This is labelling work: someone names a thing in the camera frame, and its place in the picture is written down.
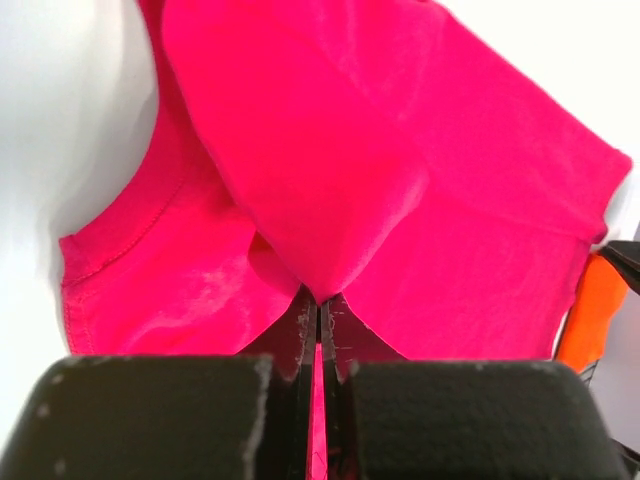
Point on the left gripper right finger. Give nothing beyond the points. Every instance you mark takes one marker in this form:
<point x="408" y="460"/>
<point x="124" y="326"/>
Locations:
<point x="387" y="417"/>

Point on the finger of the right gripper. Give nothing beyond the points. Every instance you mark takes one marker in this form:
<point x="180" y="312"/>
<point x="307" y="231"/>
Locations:
<point x="624" y="257"/>

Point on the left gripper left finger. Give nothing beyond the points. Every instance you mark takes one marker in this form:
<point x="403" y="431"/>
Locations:
<point x="242" y="416"/>

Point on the pink t-shirt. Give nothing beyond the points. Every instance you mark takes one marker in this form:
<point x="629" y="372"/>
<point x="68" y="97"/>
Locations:
<point x="378" y="151"/>

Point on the folded orange t-shirt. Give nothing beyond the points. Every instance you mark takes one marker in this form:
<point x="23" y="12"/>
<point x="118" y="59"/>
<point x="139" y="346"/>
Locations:
<point x="600" y="294"/>

